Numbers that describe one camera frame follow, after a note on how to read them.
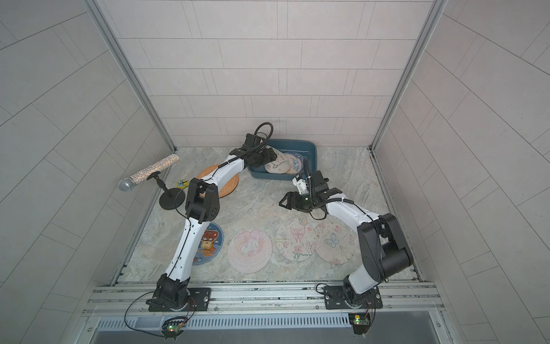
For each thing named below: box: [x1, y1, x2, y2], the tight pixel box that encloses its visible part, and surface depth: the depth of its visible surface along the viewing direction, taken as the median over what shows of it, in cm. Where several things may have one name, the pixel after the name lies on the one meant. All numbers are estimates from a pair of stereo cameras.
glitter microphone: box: [117, 154, 180, 192], surface depth 79 cm
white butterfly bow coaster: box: [275, 217, 317, 263], surface depth 86 cm
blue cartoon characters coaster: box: [192, 222, 225, 266], surface depth 84 cm
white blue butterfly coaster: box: [314, 221, 356, 264], surface depth 86 cm
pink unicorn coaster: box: [227, 228, 273, 274], surface depth 84 cm
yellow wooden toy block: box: [176, 179, 190, 190], surface depth 101 cm
